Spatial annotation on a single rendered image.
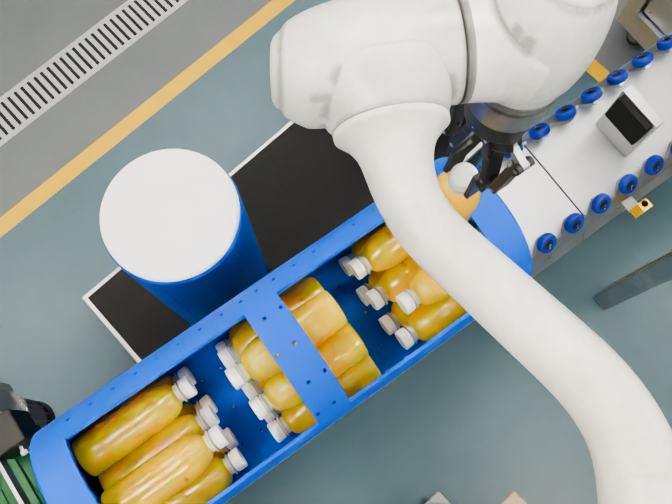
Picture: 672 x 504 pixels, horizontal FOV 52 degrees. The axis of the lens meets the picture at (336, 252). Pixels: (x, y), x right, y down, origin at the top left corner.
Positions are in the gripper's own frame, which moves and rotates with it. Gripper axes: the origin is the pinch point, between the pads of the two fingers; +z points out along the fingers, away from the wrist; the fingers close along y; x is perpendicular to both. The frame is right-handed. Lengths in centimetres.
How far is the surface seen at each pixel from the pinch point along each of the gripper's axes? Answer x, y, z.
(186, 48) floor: -4, 130, 148
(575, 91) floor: -113, 31, 147
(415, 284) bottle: 7.3, -5.0, 33.4
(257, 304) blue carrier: 32.2, 7.0, 27.9
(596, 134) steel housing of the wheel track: -51, 1, 55
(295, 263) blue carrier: 22.7, 9.8, 30.6
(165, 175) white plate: 32, 43, 45
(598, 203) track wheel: -38, -12, 50
